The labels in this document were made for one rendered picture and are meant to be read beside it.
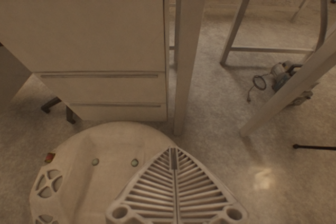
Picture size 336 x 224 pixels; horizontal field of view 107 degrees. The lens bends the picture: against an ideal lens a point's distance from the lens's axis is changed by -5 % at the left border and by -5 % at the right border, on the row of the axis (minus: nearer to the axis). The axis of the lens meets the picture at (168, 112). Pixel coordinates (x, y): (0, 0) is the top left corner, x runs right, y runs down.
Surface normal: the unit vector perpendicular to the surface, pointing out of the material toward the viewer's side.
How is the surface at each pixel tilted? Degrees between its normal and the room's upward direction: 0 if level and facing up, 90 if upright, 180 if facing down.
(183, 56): 90
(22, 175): 0
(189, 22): 90
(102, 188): 2
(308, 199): 0
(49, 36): 90
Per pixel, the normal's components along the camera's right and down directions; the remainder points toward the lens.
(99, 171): 0.00, -0.54
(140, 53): -0.03, 0.84
